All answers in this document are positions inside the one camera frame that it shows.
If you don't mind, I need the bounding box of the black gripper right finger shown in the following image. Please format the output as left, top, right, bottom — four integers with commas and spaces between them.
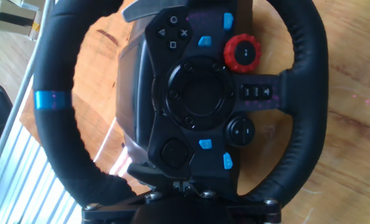
184, 180, 282, 224

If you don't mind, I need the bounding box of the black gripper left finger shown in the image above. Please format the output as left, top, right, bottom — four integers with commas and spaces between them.
81, 182, 185, 224

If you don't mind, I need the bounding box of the black leather steering wheel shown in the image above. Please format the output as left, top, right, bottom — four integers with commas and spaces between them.
32, 0, 330, 208

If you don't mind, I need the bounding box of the black wheel base housing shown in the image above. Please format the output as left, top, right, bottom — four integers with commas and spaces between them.
114, 15, 160, 169

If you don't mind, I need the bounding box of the wooden board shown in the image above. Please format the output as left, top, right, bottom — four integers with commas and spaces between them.
19, 0, 370, 224

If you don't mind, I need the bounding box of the grey curved tube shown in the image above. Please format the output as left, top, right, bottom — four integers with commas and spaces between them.
0, 0, 57, 224

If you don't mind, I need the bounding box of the cardboard box yellow tape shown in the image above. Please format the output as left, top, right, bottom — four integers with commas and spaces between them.
28, 11, 44, 41

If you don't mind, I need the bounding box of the cardboard box black stripe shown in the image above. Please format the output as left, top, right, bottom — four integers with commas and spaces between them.
0, 0, 38, 37

